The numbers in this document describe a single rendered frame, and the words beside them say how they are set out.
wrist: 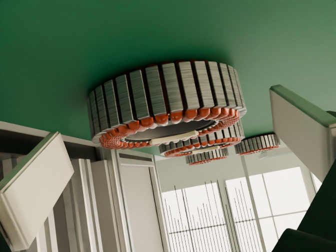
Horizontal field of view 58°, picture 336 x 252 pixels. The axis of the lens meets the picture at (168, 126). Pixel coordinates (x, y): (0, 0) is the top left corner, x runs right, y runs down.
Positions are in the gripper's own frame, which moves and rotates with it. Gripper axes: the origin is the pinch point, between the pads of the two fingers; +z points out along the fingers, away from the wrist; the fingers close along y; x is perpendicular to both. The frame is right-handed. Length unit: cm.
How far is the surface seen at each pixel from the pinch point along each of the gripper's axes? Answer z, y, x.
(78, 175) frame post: 17.2, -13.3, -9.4
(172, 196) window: 546, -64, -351
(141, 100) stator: 0.1, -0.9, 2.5
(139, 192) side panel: 34.7, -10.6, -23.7
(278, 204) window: 502, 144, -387
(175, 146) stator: 16.2, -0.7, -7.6
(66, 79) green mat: 1.4, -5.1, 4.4
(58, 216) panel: 21.0, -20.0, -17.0
